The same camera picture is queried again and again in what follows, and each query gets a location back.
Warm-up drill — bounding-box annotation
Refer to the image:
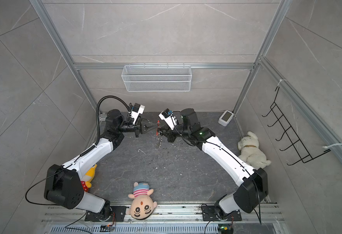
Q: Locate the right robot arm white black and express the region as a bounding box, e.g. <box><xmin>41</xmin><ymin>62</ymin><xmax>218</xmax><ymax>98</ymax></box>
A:
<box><xmin>158</xmin><ymin>108</ymin><xmax>268</xmax><ymax>219</ymax></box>

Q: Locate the white digital clock device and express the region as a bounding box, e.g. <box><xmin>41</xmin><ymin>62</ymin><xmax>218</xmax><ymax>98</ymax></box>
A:
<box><xmin>218</xmin><ymin>110</ymin><xmax>234</xmax><ymax>127</ymax></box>

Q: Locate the white wall socket box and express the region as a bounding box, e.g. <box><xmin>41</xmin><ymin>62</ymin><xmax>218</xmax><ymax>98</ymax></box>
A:
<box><xmin>99</xmin><ymin>114</ymin><xmax>107</xmax><ymax>121</ymax></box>

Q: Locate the black wire hook rack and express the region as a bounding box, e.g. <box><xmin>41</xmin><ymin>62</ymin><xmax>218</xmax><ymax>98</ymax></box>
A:
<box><xmin>261</xmin><ymin>87</ymin><xmax>331</xmax><ymax>166</ymax></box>

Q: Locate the metal keyring holder red handle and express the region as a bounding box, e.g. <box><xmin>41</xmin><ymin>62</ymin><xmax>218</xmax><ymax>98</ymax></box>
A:
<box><xmin>155</xmin><ymin>121</ymin><xmax>162</xmax><ymax>149</ymax></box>

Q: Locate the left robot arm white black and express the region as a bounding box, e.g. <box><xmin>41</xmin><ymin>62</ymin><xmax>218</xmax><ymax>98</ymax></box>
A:
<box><xmin>44</xmin><ymin>105</ymin><xmax>149</xmax><ymax>214</ymax></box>

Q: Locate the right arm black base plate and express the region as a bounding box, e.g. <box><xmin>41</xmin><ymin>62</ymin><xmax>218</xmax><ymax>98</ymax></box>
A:
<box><xmin>200</xmin><ymin>204</ymin><xmax>242</xmax><ymax>222</ymax></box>

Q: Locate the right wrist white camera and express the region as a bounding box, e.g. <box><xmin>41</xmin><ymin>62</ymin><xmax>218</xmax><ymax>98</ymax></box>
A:
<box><xmin>159</xmin><ymin>108</ymin><xmax>178</xmax><ymax>130</ymax></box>

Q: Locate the wrist white camera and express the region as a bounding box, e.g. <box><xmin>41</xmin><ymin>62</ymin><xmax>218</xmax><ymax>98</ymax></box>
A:
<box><xmin>130</xmin><ymin>103</ymin><xmax>145</xmax><ymax>125</ymax></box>
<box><xmin>159</xmin><ymin>108</ymin><xmax>178</xmax><ymax>130</ymax></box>

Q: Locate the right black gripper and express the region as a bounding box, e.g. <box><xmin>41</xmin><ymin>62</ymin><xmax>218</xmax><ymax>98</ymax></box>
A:
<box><xmin>157</xmin><ymin>121</ymin><xmax>192</xmax><ymax>143</ymax></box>

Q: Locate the plush doll striped hat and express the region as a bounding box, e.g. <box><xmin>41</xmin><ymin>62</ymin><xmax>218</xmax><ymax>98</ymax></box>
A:
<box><xmin>128</xmin><ymin>182</ymin><xmax>157</xmax><ymax>220</ymax></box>

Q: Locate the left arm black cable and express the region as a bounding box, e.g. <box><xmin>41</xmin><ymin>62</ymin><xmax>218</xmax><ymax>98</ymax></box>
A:
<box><xmin>94</xmin><ymin>96</ymin><xmax>131</xmax><ymax>147</ymax></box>

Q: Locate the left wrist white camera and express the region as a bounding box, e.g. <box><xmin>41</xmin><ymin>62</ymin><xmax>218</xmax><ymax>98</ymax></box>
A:
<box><xmin>130</xmin><ymin>103</ymin><xmax>145</xmax><ymax>125</ymax></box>

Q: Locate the white wire mesh basket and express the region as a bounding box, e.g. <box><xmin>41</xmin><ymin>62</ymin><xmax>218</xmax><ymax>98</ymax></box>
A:
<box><xmin>121</xmin><ymin>65</ymin><xmax>192</xmax><ymax>92</ymax></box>

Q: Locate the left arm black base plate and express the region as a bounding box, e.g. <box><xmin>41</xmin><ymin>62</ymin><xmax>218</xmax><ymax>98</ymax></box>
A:
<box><xmin>84</xmin><ymin>206</ymin><xmax>127</xmax><ymax>222</ymax></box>

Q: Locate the white plush dog toy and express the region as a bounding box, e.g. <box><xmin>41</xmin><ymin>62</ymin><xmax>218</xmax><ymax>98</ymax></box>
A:
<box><xmin>238</xmin><ymin>131</ymin><xmax>271</xmax><ymax>170</ymax></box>

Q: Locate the yellow red plush toy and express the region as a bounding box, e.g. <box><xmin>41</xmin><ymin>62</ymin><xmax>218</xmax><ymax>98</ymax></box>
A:
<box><xmin>81</xmin><ymin>164</ymin><xmax>97</xmax><ymax>192</ymax></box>

